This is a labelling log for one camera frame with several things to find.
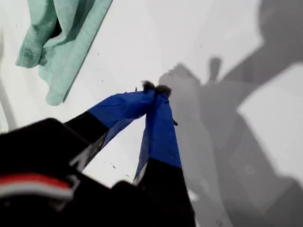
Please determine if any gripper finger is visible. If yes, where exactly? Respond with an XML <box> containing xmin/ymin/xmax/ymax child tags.
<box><xmin>63</xmin><ymin>79</ymin><xmax>156</xmax><ymax>172</ymax></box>
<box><xmin>133</xmin><ymin>84</ymin><xmax>197</xmax><ymax>227</ymax></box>

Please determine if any pale green T-shirt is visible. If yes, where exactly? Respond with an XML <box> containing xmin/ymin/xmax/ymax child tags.
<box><xmin>15</xmin><ymin>0</ymin><xmax>114</xmax><ymax>106</ymax></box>

